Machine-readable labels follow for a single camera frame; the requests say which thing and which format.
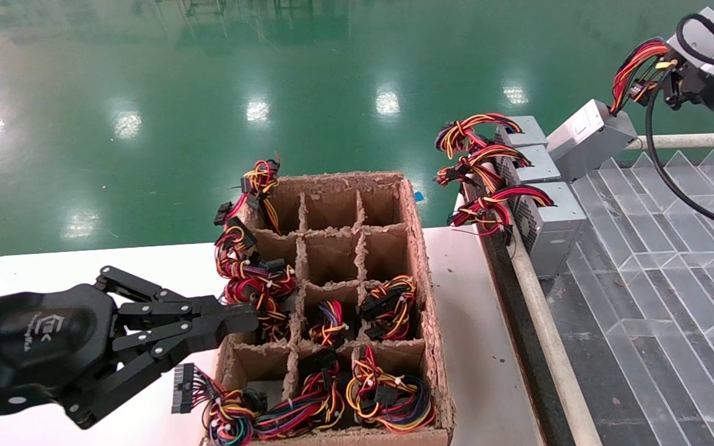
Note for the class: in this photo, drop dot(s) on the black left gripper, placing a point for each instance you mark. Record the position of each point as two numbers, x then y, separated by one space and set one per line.
35 341

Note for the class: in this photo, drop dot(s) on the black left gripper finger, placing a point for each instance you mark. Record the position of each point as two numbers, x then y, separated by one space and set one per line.
233 313

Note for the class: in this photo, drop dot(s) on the brown cardboard divider box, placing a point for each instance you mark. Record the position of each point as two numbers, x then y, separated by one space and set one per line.
332 254

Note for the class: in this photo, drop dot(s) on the conveyor with clear dividers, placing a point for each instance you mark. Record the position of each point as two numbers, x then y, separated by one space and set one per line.
673 310

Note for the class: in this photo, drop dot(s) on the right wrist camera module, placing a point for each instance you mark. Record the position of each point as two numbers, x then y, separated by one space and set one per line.
710 37

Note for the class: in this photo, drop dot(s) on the white conveyor rail pipe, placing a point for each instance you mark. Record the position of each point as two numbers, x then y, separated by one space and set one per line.
549 347
691 141

